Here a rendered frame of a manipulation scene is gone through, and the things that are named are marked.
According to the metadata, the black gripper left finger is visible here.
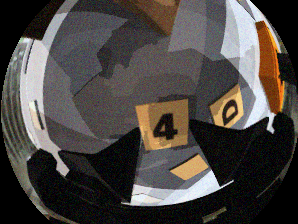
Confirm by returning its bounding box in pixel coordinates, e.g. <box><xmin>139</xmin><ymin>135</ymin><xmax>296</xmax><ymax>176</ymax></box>
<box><xmin>57</xmin><ymin>127</ymin><xmax>141</xmax><ymax>204</ymax></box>

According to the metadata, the grey flat rectangular tile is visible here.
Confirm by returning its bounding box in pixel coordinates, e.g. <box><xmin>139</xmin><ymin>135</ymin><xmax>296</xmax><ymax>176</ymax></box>
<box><xmin>23</xmin><ymin>39</ymin><xmax>35</xmax><ymax>75</ymax></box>

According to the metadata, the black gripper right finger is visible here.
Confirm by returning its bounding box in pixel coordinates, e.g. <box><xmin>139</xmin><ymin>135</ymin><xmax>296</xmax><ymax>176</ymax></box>
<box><xmin>189</xmin><ymin>117</ymin><xmax>269</xmax><ymax>186</ymax></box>

